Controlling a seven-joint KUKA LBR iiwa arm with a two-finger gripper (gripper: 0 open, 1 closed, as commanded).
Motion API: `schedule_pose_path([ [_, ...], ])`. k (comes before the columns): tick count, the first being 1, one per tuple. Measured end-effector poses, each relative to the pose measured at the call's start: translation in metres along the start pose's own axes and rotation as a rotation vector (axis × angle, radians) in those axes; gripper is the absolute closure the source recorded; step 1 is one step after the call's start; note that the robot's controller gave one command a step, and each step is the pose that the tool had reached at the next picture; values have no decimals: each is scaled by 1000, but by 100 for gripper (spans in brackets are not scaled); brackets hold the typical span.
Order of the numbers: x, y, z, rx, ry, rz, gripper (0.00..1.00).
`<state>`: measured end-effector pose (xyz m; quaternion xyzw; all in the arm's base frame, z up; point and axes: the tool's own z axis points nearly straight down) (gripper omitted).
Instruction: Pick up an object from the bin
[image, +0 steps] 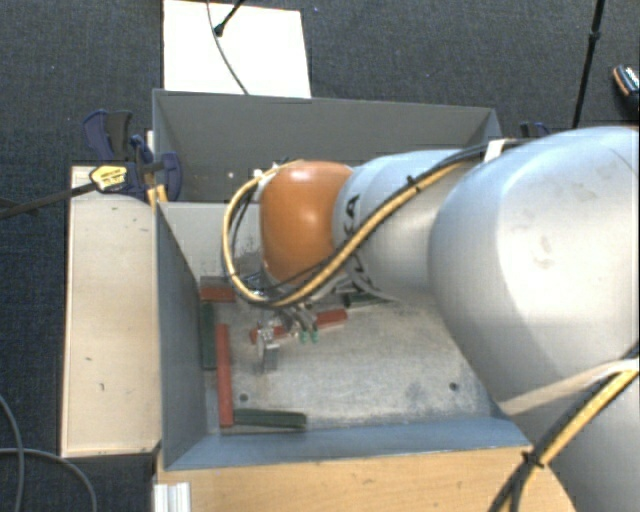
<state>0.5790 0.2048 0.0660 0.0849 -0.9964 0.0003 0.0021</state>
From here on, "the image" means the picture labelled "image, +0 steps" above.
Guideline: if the dark green flat block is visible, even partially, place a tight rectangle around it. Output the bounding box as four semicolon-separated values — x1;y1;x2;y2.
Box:
200;301;217;372
233;408;308;431

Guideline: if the grey metal bin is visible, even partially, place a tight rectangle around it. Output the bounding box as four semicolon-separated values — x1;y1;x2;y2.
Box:
151;88;531;472

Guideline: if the pale wood flat board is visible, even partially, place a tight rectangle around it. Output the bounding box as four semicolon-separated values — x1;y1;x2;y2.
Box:
59;164;164;459

